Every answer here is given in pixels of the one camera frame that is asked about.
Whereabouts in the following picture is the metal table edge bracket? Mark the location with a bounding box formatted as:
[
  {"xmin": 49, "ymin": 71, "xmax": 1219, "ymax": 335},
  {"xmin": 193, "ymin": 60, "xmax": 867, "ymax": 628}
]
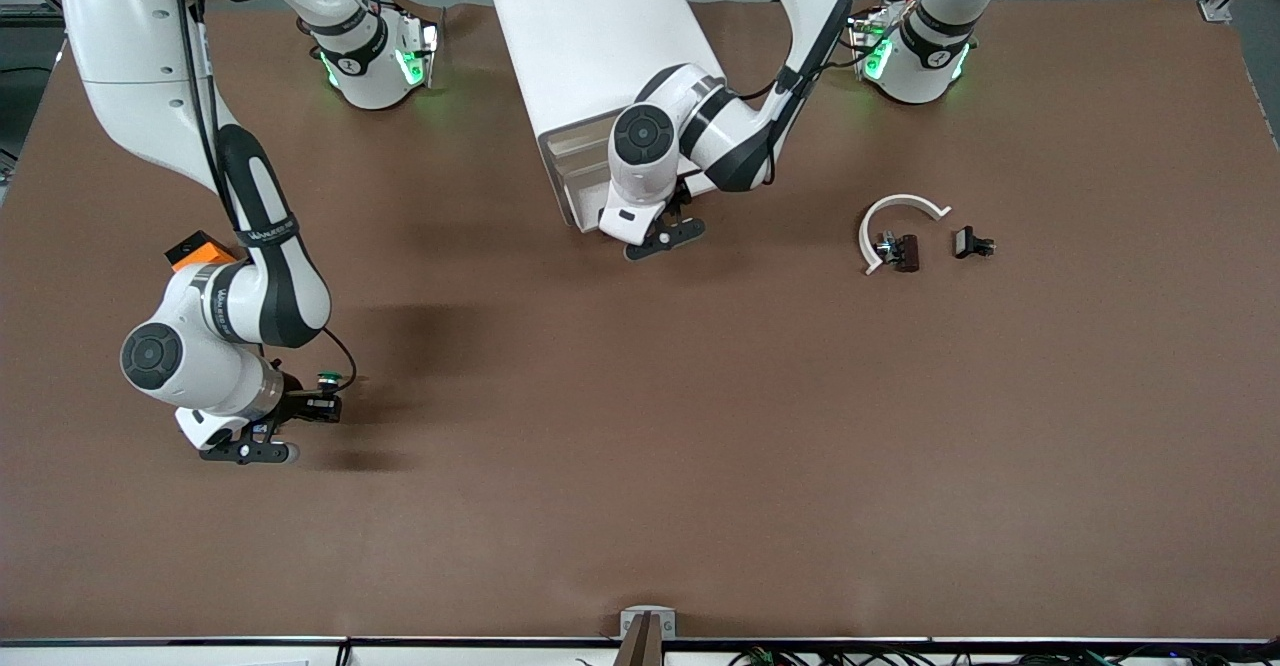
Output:
[{"xmin": 619, "ymin": 605, "xmax": 678, "ymax": 639}]

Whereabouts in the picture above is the white curved pipe clamp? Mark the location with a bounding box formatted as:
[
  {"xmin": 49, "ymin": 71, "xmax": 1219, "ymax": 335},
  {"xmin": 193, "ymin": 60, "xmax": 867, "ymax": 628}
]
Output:
[{"xmin": 858, "ymin": 193, "xmax": 952, "ymax": 276}]

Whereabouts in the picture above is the grey camera mast profile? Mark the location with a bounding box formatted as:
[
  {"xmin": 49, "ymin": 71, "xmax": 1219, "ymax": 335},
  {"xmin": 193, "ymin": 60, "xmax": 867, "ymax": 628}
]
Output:
[{"xmin": 613, "ymin": 612, "xmax": 666, "ymax": 666}]

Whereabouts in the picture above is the brown table cover sheet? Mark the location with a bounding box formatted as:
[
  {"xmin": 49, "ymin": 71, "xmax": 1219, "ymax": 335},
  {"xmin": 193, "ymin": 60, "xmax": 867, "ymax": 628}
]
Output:
[{"xmin": 0, "ymin": 0, "xmax": 1280, "ymax": 642}]

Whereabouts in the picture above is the black and green cable bundle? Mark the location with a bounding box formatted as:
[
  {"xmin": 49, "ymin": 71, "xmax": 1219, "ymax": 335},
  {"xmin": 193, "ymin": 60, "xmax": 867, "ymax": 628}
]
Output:
[{"xmin": 730, "ymin": 646, "xmax": 1241, "ymax": 666}]

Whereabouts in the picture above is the orange box with hole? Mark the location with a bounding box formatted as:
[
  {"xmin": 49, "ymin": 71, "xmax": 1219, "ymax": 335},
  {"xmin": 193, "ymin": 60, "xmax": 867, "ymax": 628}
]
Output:
[{"xmin": 165, "ymin": 231, "xmax": 241, "ymax": 274}]

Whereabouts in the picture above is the aluminium table edge rail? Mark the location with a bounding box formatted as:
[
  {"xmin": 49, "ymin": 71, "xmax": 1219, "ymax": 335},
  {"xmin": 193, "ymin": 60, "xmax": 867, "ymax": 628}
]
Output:
[{"xmin": 0, "ymin": 634, "xmax": 1280, "ymax": 666}]

